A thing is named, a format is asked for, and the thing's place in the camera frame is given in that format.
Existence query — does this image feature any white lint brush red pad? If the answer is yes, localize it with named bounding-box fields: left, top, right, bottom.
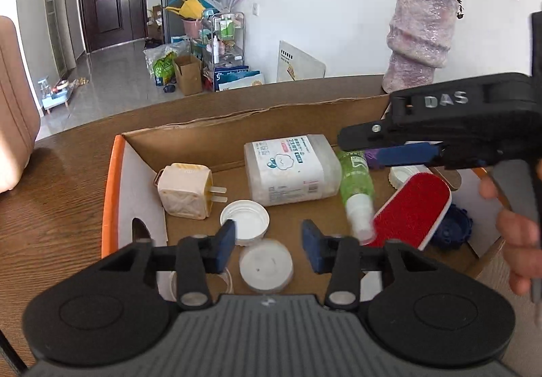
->
left=368, top=172, right=452, bottom=250

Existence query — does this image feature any white plastic jar lid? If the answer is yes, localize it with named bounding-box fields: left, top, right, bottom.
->
left=220, top=200, right=270, bottom=246

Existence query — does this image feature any clear plastic wipes jar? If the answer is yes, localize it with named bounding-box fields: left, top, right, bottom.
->
left=244, top=134, right=342, bottom=206

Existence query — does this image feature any person right hand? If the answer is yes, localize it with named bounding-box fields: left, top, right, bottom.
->
left=478, top=160, right=542, bottom=297

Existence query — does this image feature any white tape roll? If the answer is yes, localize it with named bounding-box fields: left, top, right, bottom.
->
left=169, top=266, right=235, bottom=302

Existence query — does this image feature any white round lid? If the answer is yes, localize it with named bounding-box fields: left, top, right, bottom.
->
left=239, top=239, right=294, bottom=294

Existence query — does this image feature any green spray bottle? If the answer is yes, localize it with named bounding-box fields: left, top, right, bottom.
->
left=337, top=150, right=376, bottom=245

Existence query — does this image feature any blue jar lid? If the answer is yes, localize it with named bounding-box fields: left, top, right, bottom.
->
left=430, top=204, right=473, bottom=250

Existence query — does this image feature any red cardboard fruit box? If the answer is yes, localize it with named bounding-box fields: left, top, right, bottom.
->
left=101, top=96, right=502, bottom=294

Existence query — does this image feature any purple ceramic vase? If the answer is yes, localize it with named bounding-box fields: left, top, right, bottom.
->
left=382, top=0, right=459, bottom=93

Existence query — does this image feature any small cardboard box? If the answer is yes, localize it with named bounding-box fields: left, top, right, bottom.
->
left=174, top=55, right=203, bottom=96

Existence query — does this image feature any metal storage rack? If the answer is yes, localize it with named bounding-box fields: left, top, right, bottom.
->
left=200, top=12, right=245, bottom=91

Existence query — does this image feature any pink small suitcase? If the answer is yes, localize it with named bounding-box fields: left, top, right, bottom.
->
left=0, top=17, right=40, bottom=193

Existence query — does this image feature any yellow watering can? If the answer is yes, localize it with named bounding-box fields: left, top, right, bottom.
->
left=165, top=0, right=206, bottom=20

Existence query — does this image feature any beige wall plug adapter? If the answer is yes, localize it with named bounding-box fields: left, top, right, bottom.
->
left=154, top=163, right=228, bottom=220

